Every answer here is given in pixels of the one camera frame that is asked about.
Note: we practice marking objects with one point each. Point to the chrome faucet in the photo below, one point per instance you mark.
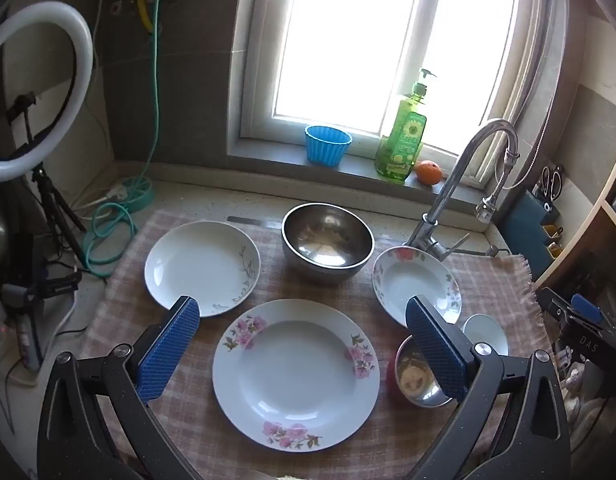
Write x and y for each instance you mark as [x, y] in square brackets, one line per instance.
[457, 175]

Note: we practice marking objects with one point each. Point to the wooden shelf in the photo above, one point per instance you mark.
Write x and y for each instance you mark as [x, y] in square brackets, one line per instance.
[587, 232]

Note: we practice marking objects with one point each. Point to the dark blue knife holder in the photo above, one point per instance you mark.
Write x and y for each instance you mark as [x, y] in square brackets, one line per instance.
[525, 225]

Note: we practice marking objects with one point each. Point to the small steel bowl red outside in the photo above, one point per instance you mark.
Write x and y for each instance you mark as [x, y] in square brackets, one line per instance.
[412, 375]

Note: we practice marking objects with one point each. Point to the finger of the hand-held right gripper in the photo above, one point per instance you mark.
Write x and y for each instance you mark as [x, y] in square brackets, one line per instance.
[585, 308]
[585, 340]

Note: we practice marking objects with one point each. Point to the dark gadget on stand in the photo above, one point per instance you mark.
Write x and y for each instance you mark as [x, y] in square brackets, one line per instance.
[33, 280]

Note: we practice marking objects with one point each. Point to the small white bowl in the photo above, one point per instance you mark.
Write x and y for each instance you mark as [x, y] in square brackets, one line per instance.
[487, 335]

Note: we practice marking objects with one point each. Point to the green dish soap bottle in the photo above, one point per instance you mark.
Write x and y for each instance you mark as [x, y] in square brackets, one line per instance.
[400, 145]

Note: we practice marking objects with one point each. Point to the large steel bowl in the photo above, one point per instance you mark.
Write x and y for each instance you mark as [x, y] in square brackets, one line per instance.
[328, 245]

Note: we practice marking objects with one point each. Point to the white plate grey branch print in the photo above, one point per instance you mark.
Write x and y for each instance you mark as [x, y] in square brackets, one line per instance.
[198, 265]

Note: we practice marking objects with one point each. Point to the deep white plate red flowers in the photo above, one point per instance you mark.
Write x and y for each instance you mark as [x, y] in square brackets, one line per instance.
[412, 280]

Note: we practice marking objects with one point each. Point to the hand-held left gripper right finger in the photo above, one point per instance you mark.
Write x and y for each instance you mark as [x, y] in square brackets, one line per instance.
[437, 350]

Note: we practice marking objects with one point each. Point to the window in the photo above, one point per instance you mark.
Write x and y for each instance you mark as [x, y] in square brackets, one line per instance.
[363, 35]

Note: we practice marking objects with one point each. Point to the black tripod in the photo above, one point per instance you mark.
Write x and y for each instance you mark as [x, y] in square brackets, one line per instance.
[50, 200]

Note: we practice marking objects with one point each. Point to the black scissors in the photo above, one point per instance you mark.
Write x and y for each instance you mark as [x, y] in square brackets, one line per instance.
[552, 182]

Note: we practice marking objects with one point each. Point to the pink checked cloth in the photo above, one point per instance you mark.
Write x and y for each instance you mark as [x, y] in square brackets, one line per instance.
[268, 291]

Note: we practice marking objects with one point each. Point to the black phone clamp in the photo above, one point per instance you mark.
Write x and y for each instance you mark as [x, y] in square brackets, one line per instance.
[22, 107]

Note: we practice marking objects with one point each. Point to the person's right hand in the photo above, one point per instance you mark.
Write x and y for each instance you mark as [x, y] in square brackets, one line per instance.
[580, 410]

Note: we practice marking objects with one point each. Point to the large white plate pink flowers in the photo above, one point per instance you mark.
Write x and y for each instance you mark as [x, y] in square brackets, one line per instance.
[293, 380]

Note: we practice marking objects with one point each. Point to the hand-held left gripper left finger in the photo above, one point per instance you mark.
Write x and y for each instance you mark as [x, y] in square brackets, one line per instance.
[168, 350]

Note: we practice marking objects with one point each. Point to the blue fluted cup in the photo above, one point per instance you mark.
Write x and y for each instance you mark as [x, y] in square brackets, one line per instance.
[328, 145]

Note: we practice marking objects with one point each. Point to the orange tangerine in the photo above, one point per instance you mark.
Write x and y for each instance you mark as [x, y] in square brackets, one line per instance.
[428, 172]

